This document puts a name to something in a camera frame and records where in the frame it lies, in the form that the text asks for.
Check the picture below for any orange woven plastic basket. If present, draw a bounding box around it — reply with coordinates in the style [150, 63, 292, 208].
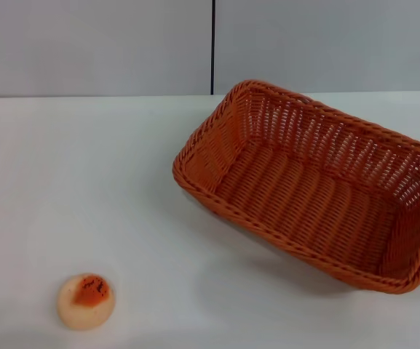
[172, 79, 420, 296]

